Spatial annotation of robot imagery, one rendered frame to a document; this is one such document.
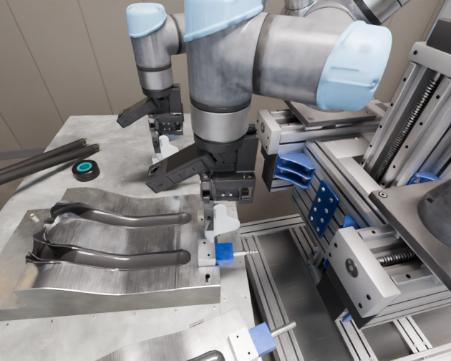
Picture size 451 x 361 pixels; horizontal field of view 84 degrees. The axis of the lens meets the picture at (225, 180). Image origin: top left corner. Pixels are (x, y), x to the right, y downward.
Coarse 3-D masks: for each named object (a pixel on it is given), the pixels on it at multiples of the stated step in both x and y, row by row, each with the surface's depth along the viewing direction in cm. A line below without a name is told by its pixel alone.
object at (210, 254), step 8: (200, 240) 55; (200, 248) 54; (208, 248) 54; (216, 248) 55; (224, 248) 55; (232, 248) 55; (200, 256) 52; (208, 256) 52; (216, 256) 54; (224, 256) 54; (232, 256) 54; (200, 264) 53; (208, 264) 53; (216, 264) 54; (224, 264) 54; (232, 264) 55
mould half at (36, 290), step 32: (96, 192) 64; (32, 224) 64; (64, 224) 55; (96, 224) 58; (192, 224) 61; (0, 256) 57; (192, 256) 55; (0, 288) 52; (32, 288) 45; (64, 288) 46; (96, 288) 49; (128, 288) 50; (160, 288) 50; (192, 288) 50; (0, 320) 52
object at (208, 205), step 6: (204, 192) 37; (204, 198) 36; (204, 204) 37; (210, 204) 37; (204, 210) 37; (210, 210) 37; (204, 216) 38; (210, 216) 38; (204, 222) 38; (210, 222) 40; (210, 228) 40
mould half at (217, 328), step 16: (208, 320) 49; (224, 320) 49; (240, 320) 49; (160, 336) 45; (176, 336) 46; (192, 336) 47; (208, 336) 47; (224, 336) 47; (112, 352) 41; (128, 352) 41; (144, 352) 42; (160, 352) 43; (176, 352) 44; (192, 352) 45; (224, 352) 45
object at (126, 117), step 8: (136, 104) 62; (144, 104) 59; (152, 104) 59; (120, 112) 62; (128, 112) 60; (136, 112) 60; (144, 112) 60; (120, 120) 61; (128, 120) 61; (136, 120) 61
